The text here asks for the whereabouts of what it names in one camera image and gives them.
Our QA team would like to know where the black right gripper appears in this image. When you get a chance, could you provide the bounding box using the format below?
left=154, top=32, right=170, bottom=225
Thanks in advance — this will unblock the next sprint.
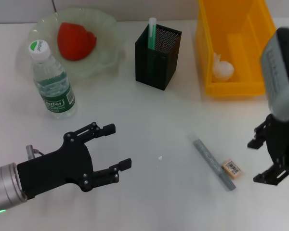
left=247, top=114, right=289, bottom=186

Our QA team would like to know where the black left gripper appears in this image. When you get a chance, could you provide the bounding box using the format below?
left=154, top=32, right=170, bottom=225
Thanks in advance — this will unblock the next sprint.
left=16, top=122, right=132, bottom=200

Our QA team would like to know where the clear green-label water bottle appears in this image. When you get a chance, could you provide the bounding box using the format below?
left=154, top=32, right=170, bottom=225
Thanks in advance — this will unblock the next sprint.
left=27, top=39, right=78, bottom=119

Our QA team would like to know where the white paper ball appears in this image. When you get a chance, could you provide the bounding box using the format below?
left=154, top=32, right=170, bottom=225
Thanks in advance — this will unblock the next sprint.
left=212, top=52, right=235, bottom=81

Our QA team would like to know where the red-orange fruit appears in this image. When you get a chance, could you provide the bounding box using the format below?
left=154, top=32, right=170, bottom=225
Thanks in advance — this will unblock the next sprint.
left=57, top=22, right=98, bottom=61

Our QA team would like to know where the mint green pen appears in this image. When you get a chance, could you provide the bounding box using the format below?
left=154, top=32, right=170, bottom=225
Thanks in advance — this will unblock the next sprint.
left=146, top=17, right=158, bottom=77

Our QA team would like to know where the beige eraser with barcode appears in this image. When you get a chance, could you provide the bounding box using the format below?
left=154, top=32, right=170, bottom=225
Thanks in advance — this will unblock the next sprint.
left=221, top=159, right=244, bottom=180

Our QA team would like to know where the grey pen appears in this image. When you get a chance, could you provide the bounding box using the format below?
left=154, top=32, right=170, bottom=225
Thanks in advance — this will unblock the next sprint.
left=189, top=134, right=236, bottom=192

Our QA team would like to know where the pale green glass fruit plate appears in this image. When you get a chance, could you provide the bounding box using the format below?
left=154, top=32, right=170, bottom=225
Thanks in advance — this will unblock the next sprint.
left=27, top=7, right=126, bottom=79

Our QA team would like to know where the black mesh pen holder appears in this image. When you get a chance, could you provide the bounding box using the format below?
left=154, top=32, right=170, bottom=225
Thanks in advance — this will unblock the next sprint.
left=134, top=23, right=183, bottom=91

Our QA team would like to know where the yellow plastic storage bin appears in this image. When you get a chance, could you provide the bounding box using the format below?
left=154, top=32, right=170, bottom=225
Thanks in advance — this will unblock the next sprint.
left=195, top=0, right=279, bottom=97

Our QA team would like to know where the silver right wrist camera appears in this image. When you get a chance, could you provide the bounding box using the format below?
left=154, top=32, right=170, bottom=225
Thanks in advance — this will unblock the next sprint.
left=260, top=27, right=289, bottom=121

